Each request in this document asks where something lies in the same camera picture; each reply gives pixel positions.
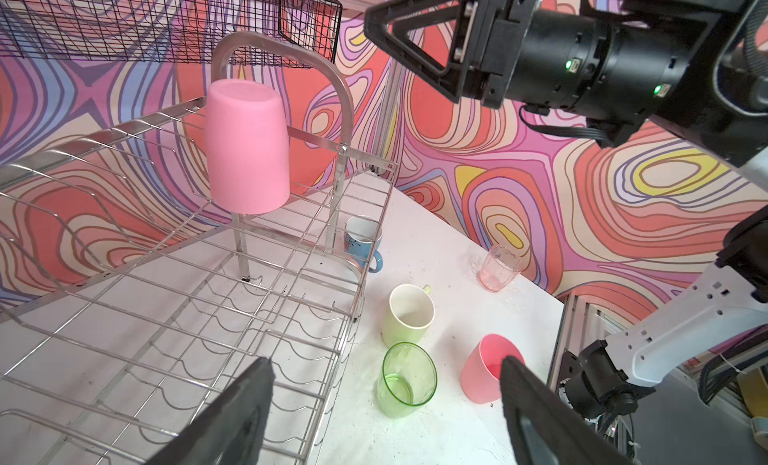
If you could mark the clear pink glass cup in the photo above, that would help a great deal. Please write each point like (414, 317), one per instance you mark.
(500, 267)

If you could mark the blue ceramic mug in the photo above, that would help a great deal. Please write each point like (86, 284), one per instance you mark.
(362, 238)

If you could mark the black wire basket back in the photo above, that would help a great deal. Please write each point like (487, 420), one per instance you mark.
(171, 31)

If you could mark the steel two-tier dish rack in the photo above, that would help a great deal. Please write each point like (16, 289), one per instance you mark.
(130, 301)

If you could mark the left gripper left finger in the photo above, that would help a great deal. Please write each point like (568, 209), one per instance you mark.
(230, 430)

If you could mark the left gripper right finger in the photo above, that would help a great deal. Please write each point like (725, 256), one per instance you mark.
(543, 429)

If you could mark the green transparent cup right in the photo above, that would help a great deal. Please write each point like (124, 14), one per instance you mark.
(408, 380)

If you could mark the pink plastic cup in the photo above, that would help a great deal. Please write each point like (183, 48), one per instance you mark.
(247, 147)
(480, 377)

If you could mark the light green ceramic mug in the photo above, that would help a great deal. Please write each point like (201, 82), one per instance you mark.
(409, 314)

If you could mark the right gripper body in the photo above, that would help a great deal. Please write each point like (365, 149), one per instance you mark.
(494, 43)

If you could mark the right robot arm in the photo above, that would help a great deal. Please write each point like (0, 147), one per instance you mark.
(618, 147)

